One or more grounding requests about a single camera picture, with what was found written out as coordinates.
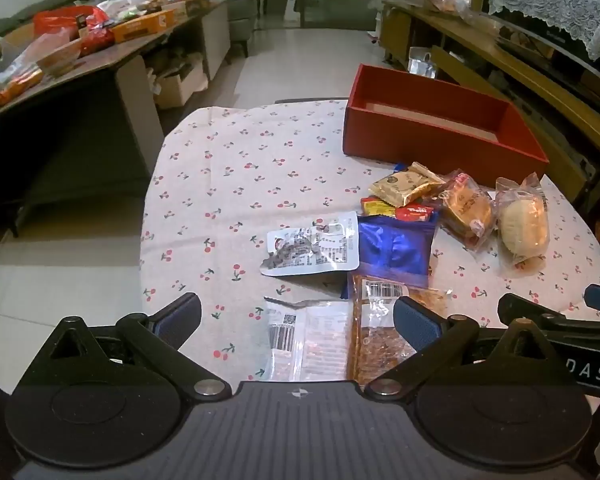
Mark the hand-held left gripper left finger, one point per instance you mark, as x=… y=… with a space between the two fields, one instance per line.
x=180 y=316

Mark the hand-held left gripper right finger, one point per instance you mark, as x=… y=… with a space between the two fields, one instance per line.
x=416 y=325

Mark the large biscuit packet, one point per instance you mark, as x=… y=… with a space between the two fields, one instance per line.
x=375 y=345

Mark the blue foil snack packet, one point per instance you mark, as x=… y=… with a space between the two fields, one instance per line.
x=395 y=245

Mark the round bun clear packet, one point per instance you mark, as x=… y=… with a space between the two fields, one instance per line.
x=522 y=225

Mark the brown cake clear packet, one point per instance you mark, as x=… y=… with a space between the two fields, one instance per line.
x=467 y=207

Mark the red cardboard box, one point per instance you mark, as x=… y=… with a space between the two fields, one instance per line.
x=430 y=140

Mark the small red snack packet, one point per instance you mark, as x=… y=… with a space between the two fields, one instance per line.
x=415 y=212

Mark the white fish snack packet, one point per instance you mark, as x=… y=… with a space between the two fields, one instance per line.
x=325 y=240

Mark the yellow red snack stick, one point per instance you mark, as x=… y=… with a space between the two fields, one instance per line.
x=377 y=206

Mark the tan cracker packet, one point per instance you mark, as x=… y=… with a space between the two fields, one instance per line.
x=405 y=185

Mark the cherry print tablecloth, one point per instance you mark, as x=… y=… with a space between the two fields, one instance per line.
x=240 y=170

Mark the dark desk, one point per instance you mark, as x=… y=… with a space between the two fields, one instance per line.
x=80 y=110

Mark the cardboard box with papers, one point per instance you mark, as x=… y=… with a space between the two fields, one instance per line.
x=180 y=85

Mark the silver foil bag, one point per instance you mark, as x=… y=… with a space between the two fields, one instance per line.
x=422 y=60

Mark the clear bag of orange packets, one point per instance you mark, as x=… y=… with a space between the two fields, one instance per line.
x=10 y=85

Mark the orange flat box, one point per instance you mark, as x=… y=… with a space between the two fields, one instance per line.
x=142 y=22

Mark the grey upholstered seat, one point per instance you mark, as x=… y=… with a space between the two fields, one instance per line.
x=242 y=15

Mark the red plastic bag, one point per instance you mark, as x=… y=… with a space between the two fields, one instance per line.
x=70 y=25

